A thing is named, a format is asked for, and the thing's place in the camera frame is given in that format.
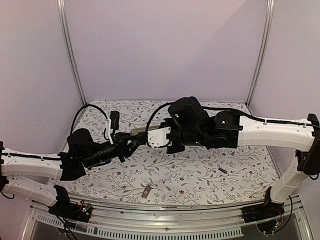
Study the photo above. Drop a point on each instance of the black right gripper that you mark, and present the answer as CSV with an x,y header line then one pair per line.
x,y
170,149

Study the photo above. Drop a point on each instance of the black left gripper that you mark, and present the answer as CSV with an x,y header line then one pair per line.
x,y
123,149

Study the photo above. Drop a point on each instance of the white remote control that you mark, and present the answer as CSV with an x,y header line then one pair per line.
x,y
141,131

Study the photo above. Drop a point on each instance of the grey battery compartment cover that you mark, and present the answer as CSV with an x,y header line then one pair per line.
x,y
146,192

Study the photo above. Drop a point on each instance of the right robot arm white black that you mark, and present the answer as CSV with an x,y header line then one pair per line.
x,y
292,144

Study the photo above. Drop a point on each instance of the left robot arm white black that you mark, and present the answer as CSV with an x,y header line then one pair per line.
x,y
18,168

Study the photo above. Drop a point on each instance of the black battery front right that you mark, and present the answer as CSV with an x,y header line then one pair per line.
x,y
222,170

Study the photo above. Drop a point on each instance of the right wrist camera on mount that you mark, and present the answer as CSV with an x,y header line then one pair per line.
x,y
157,138

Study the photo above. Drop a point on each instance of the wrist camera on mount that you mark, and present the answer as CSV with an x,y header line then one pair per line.
x,y
157,138
112,125

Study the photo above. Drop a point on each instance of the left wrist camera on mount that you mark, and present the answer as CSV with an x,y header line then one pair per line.
x,y
112,125

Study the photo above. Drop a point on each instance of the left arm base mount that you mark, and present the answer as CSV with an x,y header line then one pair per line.
x,y
64,208

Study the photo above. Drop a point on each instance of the front aluminium rail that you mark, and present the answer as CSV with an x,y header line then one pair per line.
x,y
154,219

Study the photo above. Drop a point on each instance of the white slotted cable duct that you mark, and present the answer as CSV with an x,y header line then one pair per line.
x,y
221,234

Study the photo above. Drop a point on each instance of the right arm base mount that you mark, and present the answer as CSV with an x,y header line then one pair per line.
x,y
265,210

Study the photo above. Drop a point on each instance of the left aluminium frame post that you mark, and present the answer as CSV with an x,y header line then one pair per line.
x,y
61,7

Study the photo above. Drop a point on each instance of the aluminium frame post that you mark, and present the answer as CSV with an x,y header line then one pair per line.
x,y
270,5
61,7

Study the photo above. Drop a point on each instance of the right aluminium frame post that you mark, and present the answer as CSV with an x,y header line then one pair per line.
x,y
270,5

